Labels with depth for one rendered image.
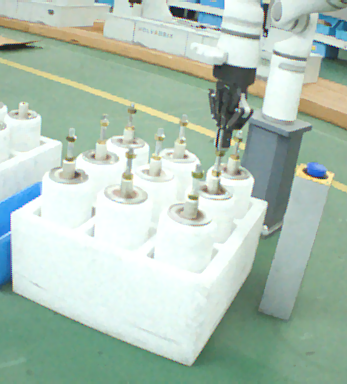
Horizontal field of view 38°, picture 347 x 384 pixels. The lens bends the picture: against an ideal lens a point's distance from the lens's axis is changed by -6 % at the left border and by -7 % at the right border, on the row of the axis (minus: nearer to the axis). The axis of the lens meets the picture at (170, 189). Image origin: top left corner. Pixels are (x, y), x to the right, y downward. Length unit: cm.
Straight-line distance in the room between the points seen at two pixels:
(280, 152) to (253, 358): 57
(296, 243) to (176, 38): 251
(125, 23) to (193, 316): 299
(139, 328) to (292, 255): 33
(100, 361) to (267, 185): 67
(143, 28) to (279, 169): 236
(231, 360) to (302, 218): 30
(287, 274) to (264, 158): 40
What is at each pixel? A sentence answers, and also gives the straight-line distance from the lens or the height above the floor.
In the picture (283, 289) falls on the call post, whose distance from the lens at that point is 109.
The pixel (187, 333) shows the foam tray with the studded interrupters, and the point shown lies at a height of 7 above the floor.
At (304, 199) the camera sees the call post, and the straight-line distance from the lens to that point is 100.
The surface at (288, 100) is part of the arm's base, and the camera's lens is 134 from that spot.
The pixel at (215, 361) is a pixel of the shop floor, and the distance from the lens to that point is 98.
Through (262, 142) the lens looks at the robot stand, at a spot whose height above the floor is 24.
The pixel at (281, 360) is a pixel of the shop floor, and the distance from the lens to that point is 102.
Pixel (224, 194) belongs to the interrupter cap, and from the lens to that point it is 98.
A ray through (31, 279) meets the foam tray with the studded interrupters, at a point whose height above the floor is 5.
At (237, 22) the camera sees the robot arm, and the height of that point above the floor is 57.
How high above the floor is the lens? 64
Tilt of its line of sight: 24 degrees down
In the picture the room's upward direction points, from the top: 9 degrees clockwise
